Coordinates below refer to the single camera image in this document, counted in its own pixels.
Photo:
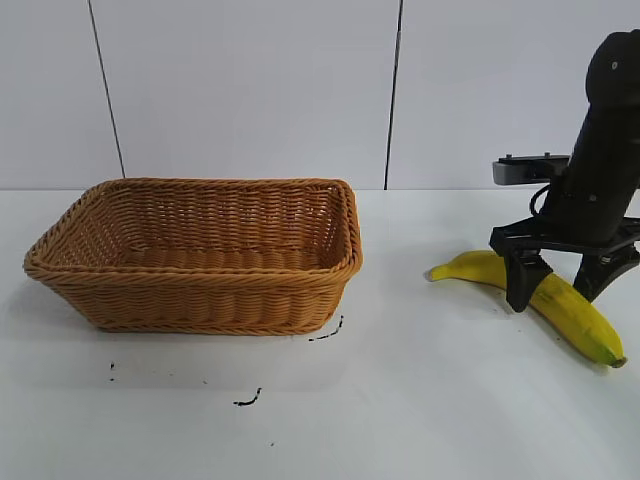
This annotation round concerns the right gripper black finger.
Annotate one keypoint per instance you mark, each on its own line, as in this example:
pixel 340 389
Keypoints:
pixel 597 277
pixel 525 285

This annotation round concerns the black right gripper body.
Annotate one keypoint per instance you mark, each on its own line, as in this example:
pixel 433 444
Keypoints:
pixel 595 190

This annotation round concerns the yellow banana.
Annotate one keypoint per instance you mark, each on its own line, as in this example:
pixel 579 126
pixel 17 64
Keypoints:
pixel 575 315

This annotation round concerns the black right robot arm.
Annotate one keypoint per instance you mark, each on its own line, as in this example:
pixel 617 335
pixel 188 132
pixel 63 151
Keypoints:
pixel 617 70

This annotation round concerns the woven tan wicker basket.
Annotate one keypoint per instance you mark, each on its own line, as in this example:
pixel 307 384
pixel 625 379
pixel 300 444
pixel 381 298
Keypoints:
pixel 210 300

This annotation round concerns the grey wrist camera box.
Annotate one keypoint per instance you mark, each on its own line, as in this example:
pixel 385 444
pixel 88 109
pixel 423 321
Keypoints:
pixel 525 170

